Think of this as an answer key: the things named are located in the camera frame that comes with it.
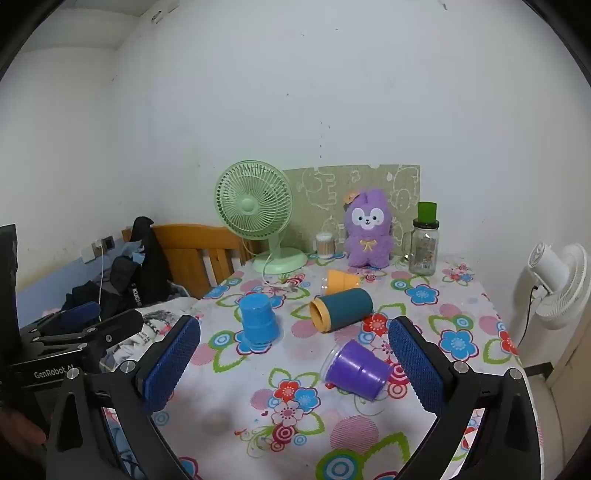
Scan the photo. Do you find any purple plush toy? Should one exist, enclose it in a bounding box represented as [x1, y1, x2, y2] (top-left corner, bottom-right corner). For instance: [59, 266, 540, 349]
[344, 188, 396, 270]

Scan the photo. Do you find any glass bottle with green cap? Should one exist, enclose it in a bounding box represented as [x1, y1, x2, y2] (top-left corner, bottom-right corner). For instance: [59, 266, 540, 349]
[401, 202, 441, 277]

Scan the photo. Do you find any purple plastic cup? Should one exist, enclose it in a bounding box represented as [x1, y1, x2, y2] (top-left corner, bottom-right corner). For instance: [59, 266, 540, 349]
[320, 339, 393, 402]

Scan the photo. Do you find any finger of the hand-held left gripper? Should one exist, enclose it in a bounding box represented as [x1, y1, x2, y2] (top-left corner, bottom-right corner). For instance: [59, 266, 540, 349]
[21, 301, 101, 339]
[32, 308, 145, 360]

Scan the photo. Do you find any printed grey cloth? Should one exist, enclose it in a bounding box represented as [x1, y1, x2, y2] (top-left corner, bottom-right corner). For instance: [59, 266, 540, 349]
[99, 298, 205, 371]

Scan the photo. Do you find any black fan cable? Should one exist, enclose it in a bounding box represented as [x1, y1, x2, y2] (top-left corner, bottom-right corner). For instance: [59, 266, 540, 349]
[517, 284, 539, 352]

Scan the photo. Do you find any white standing fan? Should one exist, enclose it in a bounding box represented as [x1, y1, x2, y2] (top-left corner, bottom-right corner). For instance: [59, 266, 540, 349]
[526, 242, 591, 330]

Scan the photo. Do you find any blue plastic cup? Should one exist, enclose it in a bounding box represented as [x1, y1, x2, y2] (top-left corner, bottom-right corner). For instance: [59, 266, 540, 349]
[238, 294, 281, 350]

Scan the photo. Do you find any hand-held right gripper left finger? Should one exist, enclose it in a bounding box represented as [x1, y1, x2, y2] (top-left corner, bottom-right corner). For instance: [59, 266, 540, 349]
[44, 315, 204, 480]

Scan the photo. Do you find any green patterned board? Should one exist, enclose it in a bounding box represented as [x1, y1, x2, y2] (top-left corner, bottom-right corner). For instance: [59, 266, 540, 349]
[283, 164, 422, 256]

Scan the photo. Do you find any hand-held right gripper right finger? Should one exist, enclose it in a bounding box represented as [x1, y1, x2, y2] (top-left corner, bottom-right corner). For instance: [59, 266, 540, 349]
[387, 316, 542, 480]

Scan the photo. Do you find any white charging cable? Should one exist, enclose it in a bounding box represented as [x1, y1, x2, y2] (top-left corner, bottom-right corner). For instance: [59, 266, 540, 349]
[94, 240, 106, 298]

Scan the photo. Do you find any pile of dark clothes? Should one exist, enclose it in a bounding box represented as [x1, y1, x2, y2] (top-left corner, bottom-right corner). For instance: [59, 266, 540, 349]
[61, 216, 174, 320]

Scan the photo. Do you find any green desk fan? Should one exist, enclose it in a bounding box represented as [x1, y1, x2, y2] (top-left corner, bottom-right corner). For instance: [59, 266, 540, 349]
[213, 160, 307, 277]

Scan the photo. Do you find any teal cup with yellow inside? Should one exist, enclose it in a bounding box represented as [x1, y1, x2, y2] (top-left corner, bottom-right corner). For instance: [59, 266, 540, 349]
[308, 287, 374, 333]

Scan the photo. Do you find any person's left hand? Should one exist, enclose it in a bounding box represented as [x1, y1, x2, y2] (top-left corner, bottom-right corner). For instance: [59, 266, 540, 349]
[0, 406, 48, 459]

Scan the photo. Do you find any floral tablecloth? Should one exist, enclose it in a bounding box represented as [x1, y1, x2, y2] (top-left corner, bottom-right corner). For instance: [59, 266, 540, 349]
[99, 251, 523, 480]

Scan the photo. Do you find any white fan cable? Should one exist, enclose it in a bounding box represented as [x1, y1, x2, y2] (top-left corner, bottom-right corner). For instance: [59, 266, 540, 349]
[261, 258, 301, 296]

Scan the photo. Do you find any wooden chair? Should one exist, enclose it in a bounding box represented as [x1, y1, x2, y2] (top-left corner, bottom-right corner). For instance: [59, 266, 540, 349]
[121, 224, 256, 301]

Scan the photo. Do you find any orange plastic cup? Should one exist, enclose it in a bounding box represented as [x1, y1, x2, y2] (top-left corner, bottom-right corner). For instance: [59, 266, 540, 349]
[320, 270, 361, 296]

